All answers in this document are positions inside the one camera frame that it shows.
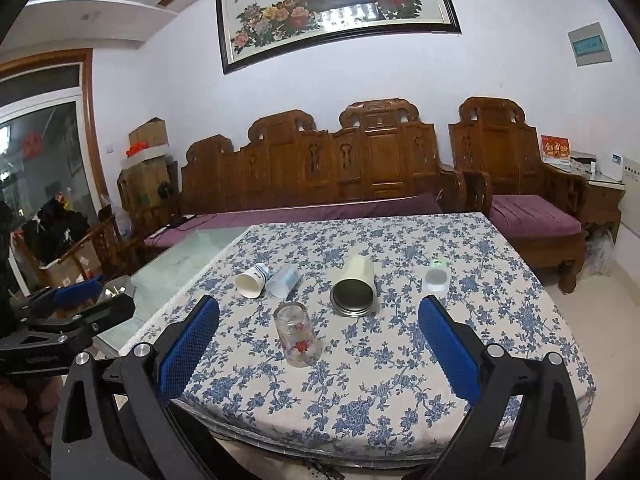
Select red desk calendar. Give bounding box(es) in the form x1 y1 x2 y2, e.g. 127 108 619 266
540 134 572 166

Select purple armchair cushion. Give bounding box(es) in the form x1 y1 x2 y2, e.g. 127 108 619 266
490 193 584 239

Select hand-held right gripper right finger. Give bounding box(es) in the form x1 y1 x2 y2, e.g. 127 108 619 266
404 295 587 480

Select small wooden chair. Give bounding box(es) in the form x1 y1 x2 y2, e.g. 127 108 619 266
96 204 147 278

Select metal tin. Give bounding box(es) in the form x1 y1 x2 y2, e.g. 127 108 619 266
101 276 134 304

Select glass cup with red flower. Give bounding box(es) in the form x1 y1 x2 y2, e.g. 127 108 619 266
273 302 322 367

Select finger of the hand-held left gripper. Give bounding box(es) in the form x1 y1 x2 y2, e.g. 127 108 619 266
0 294 137 377
17 279 106 320

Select black cable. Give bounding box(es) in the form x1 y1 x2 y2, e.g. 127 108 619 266
149 211 223 239

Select carved wooden sofa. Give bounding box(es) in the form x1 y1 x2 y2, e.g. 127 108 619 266
177 98 493 221

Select framed peacock flower painting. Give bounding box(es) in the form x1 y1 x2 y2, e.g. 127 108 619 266
214 0 462 76

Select grey wall electrical panel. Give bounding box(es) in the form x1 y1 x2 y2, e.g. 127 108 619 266
567 22 614 68

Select cream steel thermos cup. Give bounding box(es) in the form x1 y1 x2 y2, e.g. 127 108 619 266
329 252 376 318

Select clear plastic bag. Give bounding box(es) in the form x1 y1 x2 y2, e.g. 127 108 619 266
581 229 616 279

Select wooden side table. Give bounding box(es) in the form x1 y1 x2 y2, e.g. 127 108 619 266
581 174 627 262

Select open cardboard box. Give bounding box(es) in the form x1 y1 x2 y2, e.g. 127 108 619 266
36 240 105 292

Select purple sofa cushion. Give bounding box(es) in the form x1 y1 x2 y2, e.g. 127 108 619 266
144 192 446 250

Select white paper cup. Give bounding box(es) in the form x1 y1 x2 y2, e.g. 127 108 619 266
235 263 271 299

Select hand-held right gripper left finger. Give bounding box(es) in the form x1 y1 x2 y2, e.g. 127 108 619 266
50 294 221 480

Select pile of black clothes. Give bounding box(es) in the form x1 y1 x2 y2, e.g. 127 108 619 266
21 198 92 267

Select blue floral tablecloth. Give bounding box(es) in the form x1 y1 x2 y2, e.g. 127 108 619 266
120 212 598 450

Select red window decoration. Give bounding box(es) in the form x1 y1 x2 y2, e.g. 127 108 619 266
21 131 46 159

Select small cardboard box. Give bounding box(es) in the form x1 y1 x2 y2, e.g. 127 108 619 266
128 118 169 149

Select large cardboard box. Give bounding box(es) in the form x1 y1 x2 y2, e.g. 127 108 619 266
119 154 179 213

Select clear plastic cup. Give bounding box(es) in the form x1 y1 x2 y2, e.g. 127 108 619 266
265 264 301 299

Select carved wooden armchair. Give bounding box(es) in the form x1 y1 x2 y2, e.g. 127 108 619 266
448 96 592 296

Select white box with blue label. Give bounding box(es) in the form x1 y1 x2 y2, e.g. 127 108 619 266
597 152 627 182

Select small white device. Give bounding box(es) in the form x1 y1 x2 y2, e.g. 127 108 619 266
421 258 450 295

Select person's left hand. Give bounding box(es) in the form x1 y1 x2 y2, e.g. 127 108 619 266
0 377 61 461

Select wooden door frame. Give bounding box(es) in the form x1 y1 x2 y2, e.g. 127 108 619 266
0 48 112 206

